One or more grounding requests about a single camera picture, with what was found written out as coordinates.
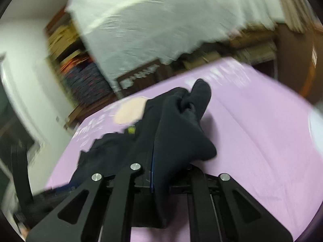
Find pink printed bed sheet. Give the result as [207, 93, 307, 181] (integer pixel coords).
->
[47, 58, 322, 241]

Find dark wooden chair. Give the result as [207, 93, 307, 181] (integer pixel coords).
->
[116, 59, 173, 97]

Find rattan wooden armchair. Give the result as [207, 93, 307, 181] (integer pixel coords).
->
[277, 24, 322, 104]

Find tan cardboard boxes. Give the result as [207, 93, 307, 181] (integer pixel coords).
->
[45, 18, 84, 62]

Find white lace cover cloth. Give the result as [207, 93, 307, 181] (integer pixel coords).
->
[66, 0, 284, 82]

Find beige patterned curtain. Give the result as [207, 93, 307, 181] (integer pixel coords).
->
[280, 0, 317, 34]

